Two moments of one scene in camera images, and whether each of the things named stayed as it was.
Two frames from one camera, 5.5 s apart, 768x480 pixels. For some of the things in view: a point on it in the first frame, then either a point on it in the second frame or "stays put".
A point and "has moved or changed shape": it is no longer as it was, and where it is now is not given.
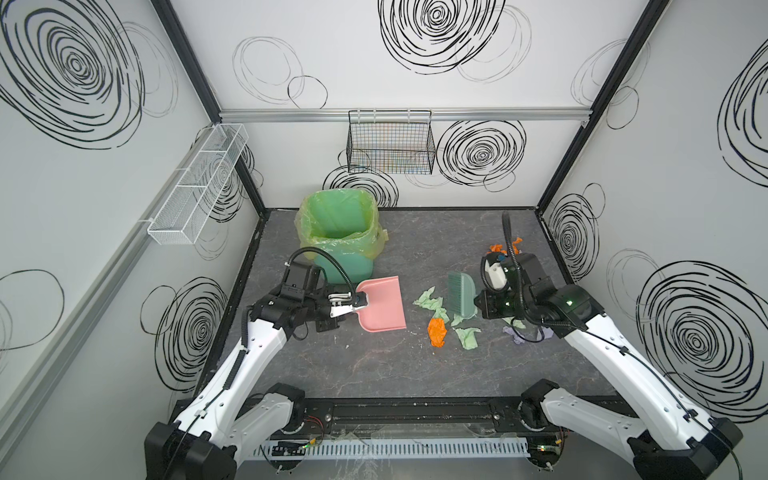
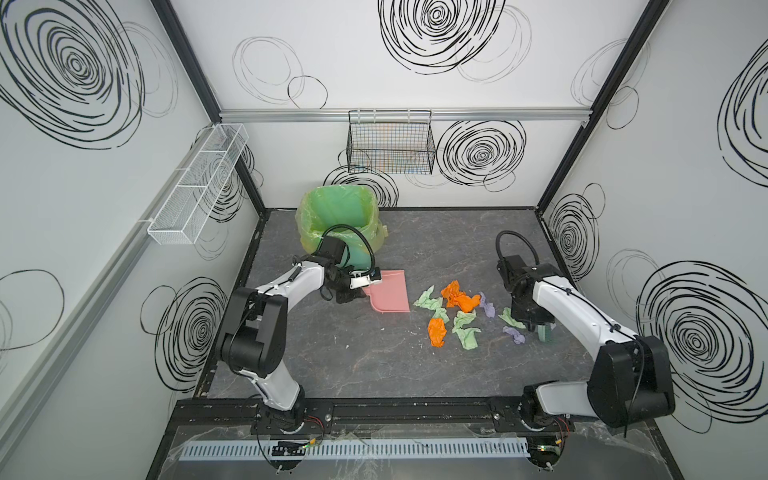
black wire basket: x=390 y=141 stays put
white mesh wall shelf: x=183 y=216 stays put
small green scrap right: x=517 y=323 stays put
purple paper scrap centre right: x=518 y=340 stays put
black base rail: x=417 y=413 stays put
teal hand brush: x=461 y=293 has moved or changed shape
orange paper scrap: x=497 y=248 → x=458 y=299
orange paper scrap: x=437 y=332 stays put
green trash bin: x=346 y=224 stays put
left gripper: x=327 y=306 → x=348 y=287
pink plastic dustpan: x=385 y=309 has moved or changed shape
